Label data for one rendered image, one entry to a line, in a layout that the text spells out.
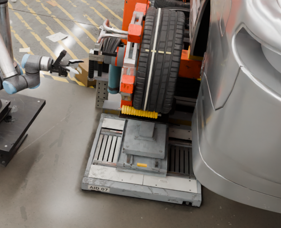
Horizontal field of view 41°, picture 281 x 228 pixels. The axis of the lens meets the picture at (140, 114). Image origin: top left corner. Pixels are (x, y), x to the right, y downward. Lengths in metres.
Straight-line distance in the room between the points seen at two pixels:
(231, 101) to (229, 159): 0.26
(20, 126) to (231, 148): 1.65
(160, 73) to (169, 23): 0.30
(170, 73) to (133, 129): 0.83
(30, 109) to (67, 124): 0.44
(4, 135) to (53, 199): 0.55
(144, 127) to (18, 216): 1.03
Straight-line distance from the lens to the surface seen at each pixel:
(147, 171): 2.69
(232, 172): 1.63
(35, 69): 2.43
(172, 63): 2.15
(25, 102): 2.97
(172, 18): 2.29
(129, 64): 2.20
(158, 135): 2.84
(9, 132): 2.72
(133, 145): 2.72
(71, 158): 2.92
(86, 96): 3.54
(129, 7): 2.76
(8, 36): 2.63
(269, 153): 1.48
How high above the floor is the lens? 2.07
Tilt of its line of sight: 38 degrees down
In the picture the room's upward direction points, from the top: 8 degrees clockwise
